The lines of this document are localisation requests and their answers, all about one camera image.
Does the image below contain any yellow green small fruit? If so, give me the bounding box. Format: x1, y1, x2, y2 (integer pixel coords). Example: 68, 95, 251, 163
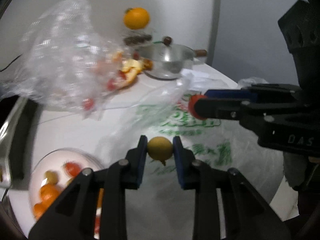
147, 137, 173, 166

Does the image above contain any red cherry tomato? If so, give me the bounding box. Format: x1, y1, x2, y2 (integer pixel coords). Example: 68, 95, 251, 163
188, 94, 206, 120

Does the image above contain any green yellow jujube fruit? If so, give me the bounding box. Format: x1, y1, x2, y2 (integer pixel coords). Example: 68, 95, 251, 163
44, 170, 59, 185

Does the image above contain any printed white plastic bag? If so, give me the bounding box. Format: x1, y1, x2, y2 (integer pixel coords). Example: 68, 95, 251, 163
97, 74, 284, 205

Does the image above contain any grey refrigerator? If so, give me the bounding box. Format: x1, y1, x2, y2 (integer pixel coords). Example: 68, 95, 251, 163
210, 0, 298, 85

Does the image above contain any cherry tomato on plate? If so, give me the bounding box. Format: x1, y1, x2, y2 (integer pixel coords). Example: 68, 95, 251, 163
63, 161, 82, 178

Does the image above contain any white round plate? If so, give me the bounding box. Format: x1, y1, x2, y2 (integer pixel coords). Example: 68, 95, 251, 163
29, 148, 103, 220

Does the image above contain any orange on plate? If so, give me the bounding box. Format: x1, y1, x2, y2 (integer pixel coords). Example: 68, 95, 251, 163
33, 202, 48, 220
40, 184, 61, 207

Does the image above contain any orange peel pile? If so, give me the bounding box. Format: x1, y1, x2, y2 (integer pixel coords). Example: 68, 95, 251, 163
106, 51, 153, 92

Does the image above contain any clear crumpled plastic bag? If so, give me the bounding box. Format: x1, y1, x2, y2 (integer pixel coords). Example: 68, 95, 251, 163
1, 0, 133, 118

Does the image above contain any clear box of chestnuts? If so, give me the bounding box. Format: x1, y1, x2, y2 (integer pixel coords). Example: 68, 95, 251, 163
121, 28, 153, 47

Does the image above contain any large orange on box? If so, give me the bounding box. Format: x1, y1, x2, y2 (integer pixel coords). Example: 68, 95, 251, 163
123, 8, 150, 30

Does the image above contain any steel saucepan with wooden handle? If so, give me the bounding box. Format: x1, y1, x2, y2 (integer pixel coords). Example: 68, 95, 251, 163
137, 43, 207, 80

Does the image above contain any black power cable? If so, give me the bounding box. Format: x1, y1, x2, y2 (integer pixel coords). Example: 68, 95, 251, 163
0, 53, 23, 73

